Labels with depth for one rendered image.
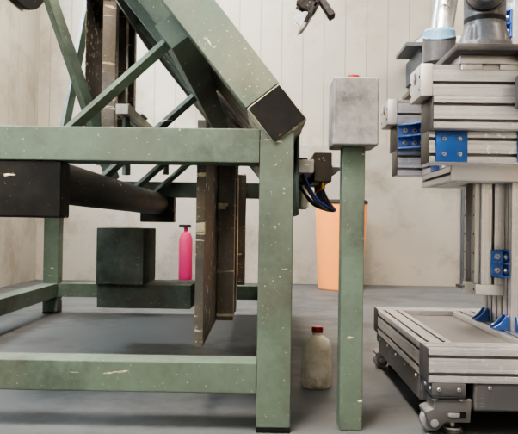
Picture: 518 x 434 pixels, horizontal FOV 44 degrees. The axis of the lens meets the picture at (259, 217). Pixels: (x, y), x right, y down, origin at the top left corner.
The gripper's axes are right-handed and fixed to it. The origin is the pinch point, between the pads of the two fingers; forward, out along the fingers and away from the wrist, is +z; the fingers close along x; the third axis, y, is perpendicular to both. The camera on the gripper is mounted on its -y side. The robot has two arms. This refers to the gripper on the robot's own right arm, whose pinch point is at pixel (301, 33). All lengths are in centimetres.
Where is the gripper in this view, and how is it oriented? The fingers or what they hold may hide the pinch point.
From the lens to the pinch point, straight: 267.2
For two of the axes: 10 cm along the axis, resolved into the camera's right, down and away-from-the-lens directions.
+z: -4.8, 8.8, 0.0
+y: -8.8, -4.7, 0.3
